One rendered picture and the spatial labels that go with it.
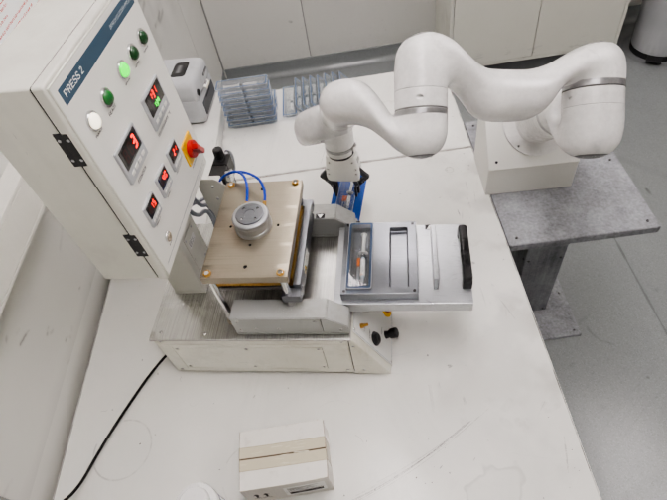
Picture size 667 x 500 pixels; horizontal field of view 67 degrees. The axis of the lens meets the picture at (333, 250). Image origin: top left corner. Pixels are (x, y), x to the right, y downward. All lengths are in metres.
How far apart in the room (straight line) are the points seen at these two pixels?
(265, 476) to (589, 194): 1.17
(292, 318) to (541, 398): 0.59
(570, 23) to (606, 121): 2.28
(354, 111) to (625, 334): 1.62
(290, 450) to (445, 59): 0.82
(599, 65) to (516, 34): 2.17
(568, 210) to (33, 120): 1.32
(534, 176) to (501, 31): 1.79
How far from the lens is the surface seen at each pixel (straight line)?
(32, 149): 0.86
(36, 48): 0.87
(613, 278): 2.46
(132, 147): 0.91
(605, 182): 1.71
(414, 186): 1.62
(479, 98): 1.04
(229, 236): 1.09
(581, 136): 1.17
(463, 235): 1.15
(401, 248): 1.16
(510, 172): 1.56
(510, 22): 3.28
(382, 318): 1.27
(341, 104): 1.01
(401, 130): 0.97
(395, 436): 1.20
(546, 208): 1.59
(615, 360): 2.24
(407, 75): 0.98
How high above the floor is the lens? 1.89
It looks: 51 degrees down
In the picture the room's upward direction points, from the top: 12 degrees counter-clockwise
